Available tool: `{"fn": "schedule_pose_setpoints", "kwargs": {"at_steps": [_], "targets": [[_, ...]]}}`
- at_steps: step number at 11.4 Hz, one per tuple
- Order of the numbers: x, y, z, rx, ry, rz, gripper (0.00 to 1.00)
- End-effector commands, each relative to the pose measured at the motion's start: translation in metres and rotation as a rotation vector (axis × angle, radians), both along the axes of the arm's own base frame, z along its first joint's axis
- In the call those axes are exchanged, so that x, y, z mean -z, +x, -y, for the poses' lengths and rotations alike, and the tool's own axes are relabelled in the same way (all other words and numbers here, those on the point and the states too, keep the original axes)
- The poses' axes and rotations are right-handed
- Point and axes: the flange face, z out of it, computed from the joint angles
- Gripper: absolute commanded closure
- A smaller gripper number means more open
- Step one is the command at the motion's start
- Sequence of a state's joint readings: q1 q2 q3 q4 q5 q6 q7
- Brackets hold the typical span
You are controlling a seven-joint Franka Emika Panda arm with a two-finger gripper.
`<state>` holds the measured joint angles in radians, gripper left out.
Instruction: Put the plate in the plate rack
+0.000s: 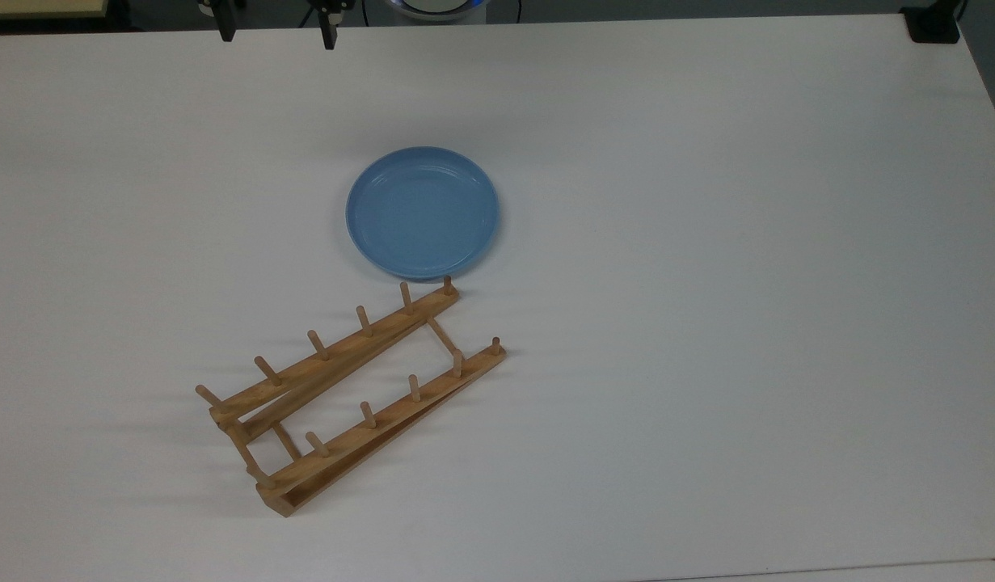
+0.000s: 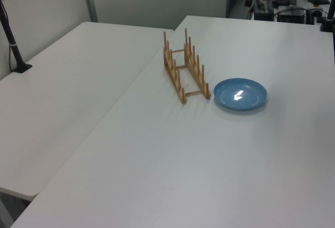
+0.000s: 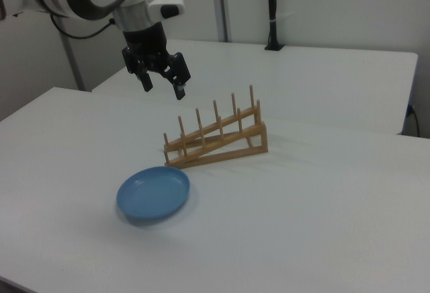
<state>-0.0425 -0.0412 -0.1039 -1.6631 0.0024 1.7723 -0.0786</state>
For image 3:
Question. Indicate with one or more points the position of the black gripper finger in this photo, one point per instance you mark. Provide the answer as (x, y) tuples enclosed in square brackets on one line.
[(141, 74), (178, 71)]

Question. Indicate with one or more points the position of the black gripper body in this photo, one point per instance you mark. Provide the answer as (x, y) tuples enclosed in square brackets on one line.
[(146, 46)]

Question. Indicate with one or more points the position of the blue round plate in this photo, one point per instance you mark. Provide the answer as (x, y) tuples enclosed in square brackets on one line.
[(151, 194)]

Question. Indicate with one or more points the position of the wooden plate rack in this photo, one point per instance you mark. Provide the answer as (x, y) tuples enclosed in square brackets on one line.
[(218, 157)]

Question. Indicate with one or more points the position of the black pole with white band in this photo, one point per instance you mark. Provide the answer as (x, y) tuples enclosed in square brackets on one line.
[(272, 4)]

